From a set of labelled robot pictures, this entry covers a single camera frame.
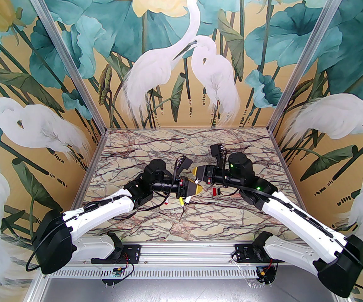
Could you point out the circuit board yellow connector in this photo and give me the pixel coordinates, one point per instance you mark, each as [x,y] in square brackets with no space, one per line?
[262,272]

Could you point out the aluminium frame post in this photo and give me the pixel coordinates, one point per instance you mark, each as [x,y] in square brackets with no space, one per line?
[309,55]
[66,55]

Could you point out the grey metal tray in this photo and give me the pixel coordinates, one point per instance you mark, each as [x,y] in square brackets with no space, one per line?
[184,291]

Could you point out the small green circuit board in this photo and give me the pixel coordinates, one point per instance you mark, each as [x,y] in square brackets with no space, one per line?
[116,272]

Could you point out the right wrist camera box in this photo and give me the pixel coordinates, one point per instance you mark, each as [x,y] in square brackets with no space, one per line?
[216,151]

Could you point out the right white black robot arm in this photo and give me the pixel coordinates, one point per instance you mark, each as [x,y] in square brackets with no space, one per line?
[301,219]

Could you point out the yellow highlighter pen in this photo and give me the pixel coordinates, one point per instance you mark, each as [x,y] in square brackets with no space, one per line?
[181,202]

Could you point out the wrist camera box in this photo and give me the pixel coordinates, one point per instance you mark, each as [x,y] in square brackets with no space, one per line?
[216,151]
[186,163]

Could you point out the perforated metal panel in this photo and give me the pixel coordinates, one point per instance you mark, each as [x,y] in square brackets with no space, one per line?
[187,271]

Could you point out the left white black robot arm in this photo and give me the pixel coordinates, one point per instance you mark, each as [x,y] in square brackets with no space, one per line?
[99,208]

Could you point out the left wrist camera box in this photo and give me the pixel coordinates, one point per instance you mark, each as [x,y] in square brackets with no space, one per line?
[186,163]

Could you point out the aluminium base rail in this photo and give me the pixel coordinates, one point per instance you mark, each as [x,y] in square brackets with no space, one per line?
[187,252]

